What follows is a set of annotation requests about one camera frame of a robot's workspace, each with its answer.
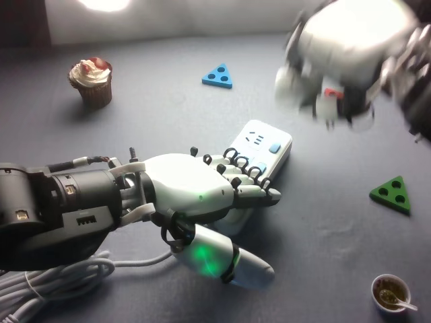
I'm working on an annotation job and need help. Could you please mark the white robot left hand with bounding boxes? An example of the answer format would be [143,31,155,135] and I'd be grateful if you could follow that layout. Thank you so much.
[141,146,282,291]

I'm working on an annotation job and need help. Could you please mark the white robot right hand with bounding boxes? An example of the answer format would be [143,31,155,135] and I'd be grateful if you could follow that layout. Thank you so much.
[274,0,422,133]

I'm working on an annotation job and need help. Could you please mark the white power strip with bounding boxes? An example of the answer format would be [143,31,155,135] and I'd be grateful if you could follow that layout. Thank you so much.
[211,120,293,236]

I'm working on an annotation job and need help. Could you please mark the grey tablecloth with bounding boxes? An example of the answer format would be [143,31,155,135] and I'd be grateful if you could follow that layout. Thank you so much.
[0,32,431,323]

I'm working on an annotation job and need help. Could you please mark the blue triangle block with holes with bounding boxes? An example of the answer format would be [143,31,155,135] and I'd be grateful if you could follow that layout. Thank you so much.
[201,63,234,90]

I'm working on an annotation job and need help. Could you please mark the toy chocolate cupcake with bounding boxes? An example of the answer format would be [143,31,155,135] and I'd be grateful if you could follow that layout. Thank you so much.
[67,57,114,109]

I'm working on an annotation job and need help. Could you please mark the green triangle block with holes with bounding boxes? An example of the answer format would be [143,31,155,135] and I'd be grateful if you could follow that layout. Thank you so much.
[368,175,411,216]

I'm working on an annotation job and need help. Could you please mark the small white sauce cup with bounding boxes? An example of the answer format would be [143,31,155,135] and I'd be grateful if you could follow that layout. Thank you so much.
[371,273,412,313]

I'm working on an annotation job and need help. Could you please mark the small white spoon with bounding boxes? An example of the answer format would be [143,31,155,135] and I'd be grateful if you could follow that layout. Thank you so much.
[379,289,418,312]

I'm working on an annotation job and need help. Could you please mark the white power strip cable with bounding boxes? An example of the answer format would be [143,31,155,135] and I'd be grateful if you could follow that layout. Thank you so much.
[0,248,176,323]

